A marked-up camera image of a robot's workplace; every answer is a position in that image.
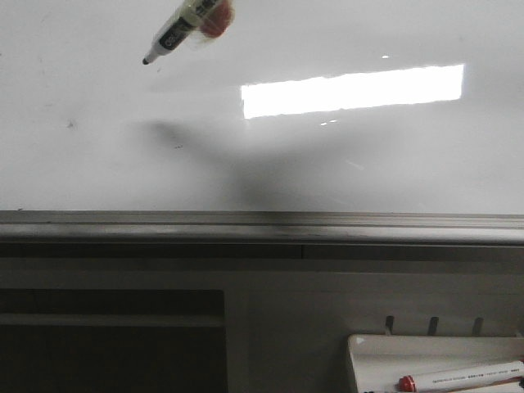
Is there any black whiteboard marker with magnet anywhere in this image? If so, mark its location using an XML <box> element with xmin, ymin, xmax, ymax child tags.
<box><xmin>142</xmin><ymin>0</ymin><xmax>234</xmax><ymax>66</ymax></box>

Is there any red capped whiteboard marker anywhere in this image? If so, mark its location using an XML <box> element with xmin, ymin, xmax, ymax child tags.
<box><xmin>397</xmin><ymin>359</ymin><xmax>523</xmax><ymax>392</ymax></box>

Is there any white marker tray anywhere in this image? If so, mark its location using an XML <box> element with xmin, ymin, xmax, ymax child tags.
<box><xmin>346</xmin><ymin>334</ymin><xmax>523</xmax><ymax>392</ymax></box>

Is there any white pegboard stand panel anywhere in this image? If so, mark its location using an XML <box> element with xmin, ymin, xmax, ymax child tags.
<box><xmin>1</xmin><ymin>243</ymin><xmax>523</xmax><ymax>392</ymax></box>

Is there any white whiteboard with aluminium frame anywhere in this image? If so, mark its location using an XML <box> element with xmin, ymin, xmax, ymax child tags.
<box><xmin>1</xmin><ymin>1</ymin><xmax>523</xmax><ymax>245</ymax></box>

